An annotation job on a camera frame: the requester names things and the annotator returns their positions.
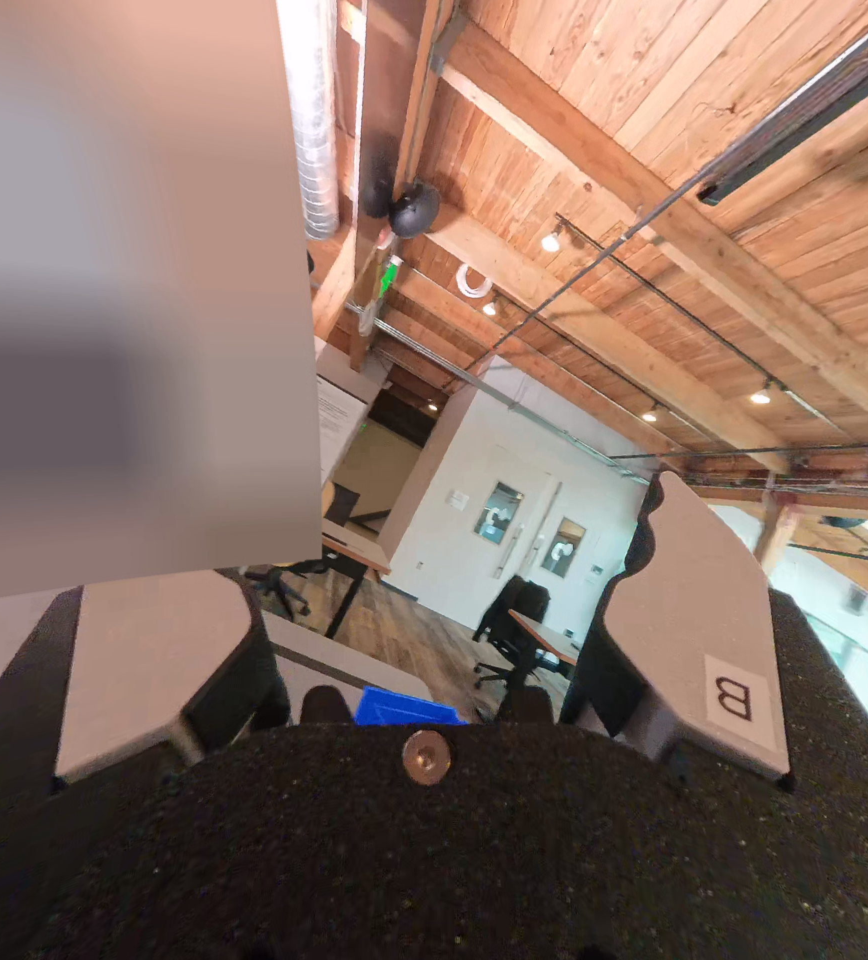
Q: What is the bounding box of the white door with window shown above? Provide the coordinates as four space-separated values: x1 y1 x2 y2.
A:
531 510 592 594
471 472 555 586

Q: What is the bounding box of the blue plastic bin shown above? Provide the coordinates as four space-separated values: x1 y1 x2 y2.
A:
354 685 468 727

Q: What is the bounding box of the silver ventilation duct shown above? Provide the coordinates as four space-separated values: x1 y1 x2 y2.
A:
279 0 340 241

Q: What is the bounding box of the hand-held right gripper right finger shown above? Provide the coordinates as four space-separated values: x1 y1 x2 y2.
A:
560 471 791 783

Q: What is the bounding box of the wooden desk with black legs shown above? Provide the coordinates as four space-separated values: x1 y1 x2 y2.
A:
321 520 393 640
509 609 582 669

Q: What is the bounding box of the grey table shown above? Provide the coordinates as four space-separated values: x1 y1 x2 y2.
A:
263 613 435 727

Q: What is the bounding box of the black linear ceiling lamp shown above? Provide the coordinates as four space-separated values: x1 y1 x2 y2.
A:
698 16 868 207

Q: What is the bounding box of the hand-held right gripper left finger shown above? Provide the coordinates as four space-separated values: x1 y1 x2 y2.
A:
55 568 290 786

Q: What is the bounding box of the black dome ceiling fixture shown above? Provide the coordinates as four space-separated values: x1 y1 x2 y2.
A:
389 181 442 240

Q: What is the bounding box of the black office chair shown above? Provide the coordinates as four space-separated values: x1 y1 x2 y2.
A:
473 576 555 687
245 562 330 619

